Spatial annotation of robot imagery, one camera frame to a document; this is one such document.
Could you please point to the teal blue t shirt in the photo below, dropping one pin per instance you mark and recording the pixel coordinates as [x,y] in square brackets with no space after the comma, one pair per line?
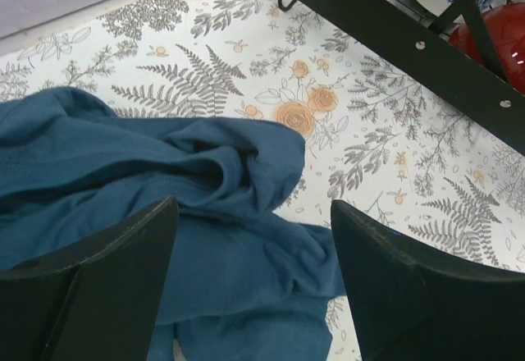
[243,283]

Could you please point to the black wire dish rack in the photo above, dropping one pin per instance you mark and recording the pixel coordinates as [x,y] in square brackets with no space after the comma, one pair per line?
[408,36]

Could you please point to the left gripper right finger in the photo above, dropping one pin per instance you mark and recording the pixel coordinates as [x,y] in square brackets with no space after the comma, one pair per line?
[426,287]

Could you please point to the red bowl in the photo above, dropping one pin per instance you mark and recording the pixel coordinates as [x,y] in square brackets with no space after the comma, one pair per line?
[505,26]

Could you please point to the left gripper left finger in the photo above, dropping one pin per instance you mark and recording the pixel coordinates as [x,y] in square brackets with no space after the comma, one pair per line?
[96,299]

